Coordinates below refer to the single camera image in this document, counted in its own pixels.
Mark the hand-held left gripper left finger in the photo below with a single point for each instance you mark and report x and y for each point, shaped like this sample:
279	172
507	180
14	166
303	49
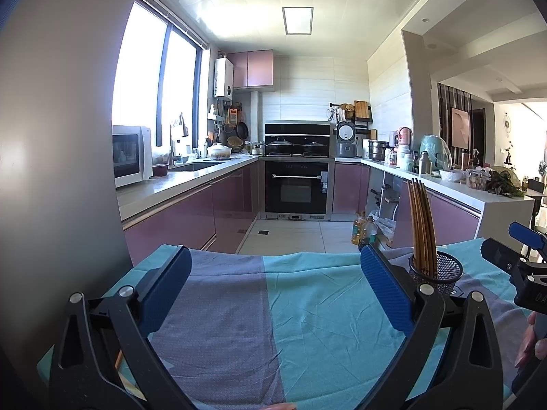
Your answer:
171	290

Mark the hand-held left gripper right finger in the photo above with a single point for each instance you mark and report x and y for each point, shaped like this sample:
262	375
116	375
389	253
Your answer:
384	294

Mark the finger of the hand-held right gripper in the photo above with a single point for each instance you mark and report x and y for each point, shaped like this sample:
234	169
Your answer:
525	232
498	254

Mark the black mesh utensil holder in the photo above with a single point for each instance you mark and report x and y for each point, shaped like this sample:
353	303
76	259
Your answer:
444	273

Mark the bunch of wooden chopsticks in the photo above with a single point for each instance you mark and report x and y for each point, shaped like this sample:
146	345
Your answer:
421	222

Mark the person's right hand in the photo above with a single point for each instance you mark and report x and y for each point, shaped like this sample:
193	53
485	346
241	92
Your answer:
534	341

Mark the leafy vegetables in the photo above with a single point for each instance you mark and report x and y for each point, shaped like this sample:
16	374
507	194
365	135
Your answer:
504	183

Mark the purple lower kitchen cabinets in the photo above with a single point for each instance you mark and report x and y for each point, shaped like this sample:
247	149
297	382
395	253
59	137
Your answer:
192	213
448	222

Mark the cooking oil bottle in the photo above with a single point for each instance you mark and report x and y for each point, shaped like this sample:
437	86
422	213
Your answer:
371	235
359	230

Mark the white plastic bag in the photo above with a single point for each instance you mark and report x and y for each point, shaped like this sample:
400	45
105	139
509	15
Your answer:
386	227

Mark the clear egg carton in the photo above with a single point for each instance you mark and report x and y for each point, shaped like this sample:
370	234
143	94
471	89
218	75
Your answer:
477	180

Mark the teal and purple tablecloth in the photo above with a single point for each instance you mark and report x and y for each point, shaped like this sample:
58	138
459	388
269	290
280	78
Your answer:
299	307

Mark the brown tumbler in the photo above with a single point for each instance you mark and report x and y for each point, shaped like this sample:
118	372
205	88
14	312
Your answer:
466	160

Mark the steel thermos bottle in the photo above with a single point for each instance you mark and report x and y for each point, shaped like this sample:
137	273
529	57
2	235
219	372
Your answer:
423	163

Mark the mint green kitchen appliance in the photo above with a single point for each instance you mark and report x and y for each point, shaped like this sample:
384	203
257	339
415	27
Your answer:
436	151

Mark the dark bowl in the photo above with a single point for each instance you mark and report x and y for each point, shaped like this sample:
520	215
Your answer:
160	170

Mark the white jug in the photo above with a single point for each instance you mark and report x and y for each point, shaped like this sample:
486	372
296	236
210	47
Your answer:
403	157

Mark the black built-in oven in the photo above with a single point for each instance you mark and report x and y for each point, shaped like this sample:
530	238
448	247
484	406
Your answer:
297	190

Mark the white microwave oven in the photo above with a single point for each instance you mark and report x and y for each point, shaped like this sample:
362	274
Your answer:
128	153

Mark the stainless steel stock pot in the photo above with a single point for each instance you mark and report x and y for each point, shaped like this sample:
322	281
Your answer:
377	150

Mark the sink faucet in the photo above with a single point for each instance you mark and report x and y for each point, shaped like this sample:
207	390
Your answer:
171	145

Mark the white casserole pot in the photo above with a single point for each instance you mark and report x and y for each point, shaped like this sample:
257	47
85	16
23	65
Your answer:
219	151

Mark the pink kettle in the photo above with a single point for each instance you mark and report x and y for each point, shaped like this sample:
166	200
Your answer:
403	136

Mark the dark slatted room divider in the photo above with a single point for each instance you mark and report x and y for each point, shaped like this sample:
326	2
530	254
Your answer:
444	98

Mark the grey rice cooker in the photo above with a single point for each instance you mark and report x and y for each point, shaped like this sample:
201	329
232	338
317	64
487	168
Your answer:
346	139

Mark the woven basket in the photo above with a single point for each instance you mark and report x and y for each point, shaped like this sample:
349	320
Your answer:
235	143

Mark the black wok with lid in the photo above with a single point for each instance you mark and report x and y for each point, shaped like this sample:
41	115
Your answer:
315	148
280	147

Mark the steel kettle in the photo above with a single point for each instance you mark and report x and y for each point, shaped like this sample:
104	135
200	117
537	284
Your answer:
257	148

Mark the hanging black frying pan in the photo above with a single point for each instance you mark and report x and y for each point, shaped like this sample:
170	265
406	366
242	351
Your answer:
242	130

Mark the wooden cutting board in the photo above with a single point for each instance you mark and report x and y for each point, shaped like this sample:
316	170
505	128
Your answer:
362	110

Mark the black range hood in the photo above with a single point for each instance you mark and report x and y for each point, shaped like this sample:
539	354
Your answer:
298	130

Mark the grey refrigerator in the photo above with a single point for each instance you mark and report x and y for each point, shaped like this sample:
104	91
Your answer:
55	136

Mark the kitchen window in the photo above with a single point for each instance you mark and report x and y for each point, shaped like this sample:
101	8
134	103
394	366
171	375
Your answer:
141	85

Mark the white water heater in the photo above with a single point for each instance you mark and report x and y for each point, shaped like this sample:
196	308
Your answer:
223	77

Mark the rectangular ceiling light panel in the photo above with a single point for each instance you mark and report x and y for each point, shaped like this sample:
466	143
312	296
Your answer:
298	20

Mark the wall clock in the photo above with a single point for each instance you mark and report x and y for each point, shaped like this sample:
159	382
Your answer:
507	120

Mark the pink wall picture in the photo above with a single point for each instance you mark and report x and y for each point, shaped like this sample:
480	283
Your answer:
461	128

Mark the purple upper wall cabinets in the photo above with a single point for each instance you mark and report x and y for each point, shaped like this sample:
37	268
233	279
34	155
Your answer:
256	68

